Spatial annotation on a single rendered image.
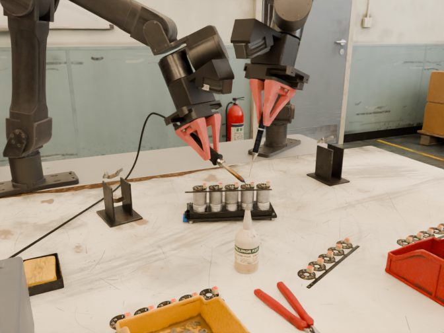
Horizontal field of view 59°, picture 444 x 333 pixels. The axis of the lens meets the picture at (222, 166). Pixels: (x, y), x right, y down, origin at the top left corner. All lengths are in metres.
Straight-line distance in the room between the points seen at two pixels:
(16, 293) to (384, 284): 0.44
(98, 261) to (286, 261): 0.27
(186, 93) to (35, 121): 0.33
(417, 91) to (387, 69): 0.54
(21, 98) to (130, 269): 0.44
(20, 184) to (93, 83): 2.37
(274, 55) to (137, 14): 0.25
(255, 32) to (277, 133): 0.54
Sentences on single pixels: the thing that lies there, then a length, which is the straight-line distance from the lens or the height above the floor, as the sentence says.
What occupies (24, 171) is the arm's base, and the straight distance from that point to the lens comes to 0.92.
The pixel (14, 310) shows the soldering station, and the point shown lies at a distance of 0.39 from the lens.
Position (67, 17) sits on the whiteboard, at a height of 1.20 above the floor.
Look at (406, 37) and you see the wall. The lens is 4.77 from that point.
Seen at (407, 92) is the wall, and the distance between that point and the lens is 4.89.
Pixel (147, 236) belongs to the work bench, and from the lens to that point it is 0.67.
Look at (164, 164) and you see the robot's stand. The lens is 1.03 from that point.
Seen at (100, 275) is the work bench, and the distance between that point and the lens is 0.59.
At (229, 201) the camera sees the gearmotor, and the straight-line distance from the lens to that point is 0.69.
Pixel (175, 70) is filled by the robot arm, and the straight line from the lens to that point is 0.75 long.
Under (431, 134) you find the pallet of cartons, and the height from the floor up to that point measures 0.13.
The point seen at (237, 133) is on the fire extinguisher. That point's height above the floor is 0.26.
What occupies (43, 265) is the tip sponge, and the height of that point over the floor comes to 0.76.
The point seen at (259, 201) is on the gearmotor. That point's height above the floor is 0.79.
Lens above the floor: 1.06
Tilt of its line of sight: 18 degrees down
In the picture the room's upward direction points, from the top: straight up
